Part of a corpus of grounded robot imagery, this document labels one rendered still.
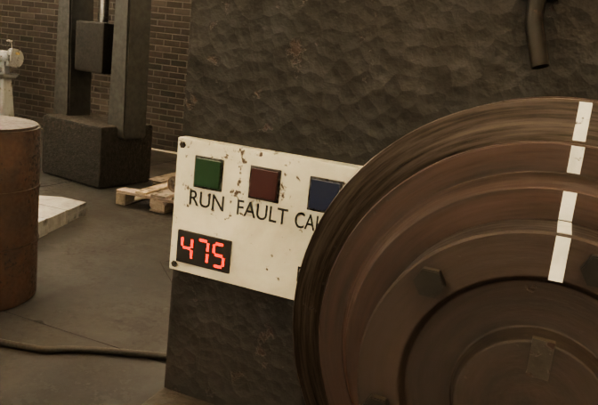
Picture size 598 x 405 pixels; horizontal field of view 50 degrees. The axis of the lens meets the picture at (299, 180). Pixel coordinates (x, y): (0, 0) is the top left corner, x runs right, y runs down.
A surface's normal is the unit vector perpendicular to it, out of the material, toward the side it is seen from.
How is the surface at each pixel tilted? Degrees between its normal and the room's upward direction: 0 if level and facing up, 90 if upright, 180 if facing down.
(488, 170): 90
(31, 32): 90
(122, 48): 90
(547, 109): 90
